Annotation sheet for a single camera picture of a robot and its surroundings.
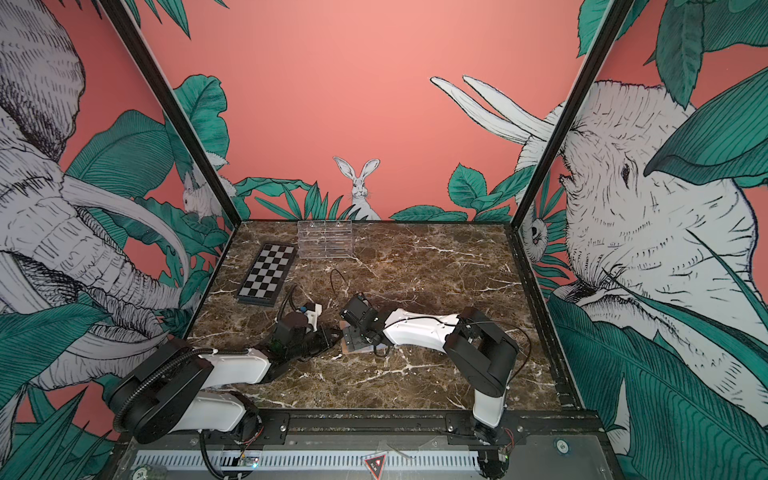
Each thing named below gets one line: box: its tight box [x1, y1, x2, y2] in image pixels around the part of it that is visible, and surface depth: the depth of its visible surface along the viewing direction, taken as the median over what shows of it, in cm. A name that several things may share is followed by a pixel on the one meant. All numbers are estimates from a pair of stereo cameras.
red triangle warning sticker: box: [364, 454, 386, 480], surface depth 70 cm
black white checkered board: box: [236, 243, 297, 307], surface depth 103 cm
